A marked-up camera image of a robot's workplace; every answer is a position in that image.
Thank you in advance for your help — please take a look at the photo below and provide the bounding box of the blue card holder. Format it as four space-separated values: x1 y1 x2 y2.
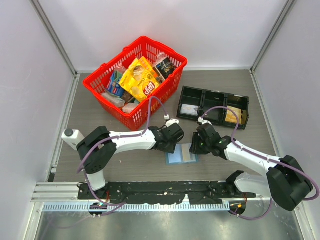
165 143 199 165

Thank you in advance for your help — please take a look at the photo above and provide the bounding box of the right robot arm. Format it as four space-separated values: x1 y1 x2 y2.
189 123 315 211

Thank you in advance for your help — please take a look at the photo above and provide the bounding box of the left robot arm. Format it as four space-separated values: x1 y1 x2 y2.
61 121 185 199

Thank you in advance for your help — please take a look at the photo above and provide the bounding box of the tan card in holder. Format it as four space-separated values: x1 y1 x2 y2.
181 143 195 163

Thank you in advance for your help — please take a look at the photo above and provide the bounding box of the white card in tray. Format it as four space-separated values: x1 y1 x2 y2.
180 104 199 116

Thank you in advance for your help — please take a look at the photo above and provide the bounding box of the black three-compartment tray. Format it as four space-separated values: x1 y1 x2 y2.
177 86 249 130

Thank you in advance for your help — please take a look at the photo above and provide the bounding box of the pink wrapped packet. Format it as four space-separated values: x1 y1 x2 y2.
122 102 139 114

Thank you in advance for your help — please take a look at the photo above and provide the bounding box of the clear wrapped packet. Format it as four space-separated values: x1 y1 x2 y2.
101 92 126 108

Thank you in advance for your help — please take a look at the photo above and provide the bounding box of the red plastic shopping basket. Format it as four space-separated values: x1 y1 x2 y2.
83 36 188 131

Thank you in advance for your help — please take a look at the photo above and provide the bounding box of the yellow Lays chips bag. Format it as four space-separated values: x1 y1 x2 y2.
119 56 160 103

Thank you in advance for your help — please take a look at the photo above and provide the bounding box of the black snack box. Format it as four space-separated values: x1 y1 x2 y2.
153 56 176 80

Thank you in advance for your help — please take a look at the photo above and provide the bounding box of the blue green packet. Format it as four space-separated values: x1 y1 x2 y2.
106 70 125 98

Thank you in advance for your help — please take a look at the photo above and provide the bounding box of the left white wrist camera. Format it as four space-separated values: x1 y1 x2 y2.
164 114 180 128

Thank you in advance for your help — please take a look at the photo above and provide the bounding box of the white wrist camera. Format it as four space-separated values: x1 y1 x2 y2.
197 117 212 126
164 114 180 128

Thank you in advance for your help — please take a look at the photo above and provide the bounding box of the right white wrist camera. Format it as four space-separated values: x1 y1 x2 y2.
197 117 212 126

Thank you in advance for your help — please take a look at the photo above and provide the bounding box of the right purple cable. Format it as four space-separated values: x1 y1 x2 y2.
199 106 320 221

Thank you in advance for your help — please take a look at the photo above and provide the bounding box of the purple cable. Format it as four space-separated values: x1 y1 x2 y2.
75 96 170 216
199 106 320 221

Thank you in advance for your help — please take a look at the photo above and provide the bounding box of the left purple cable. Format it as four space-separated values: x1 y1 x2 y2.
75 96 170 216

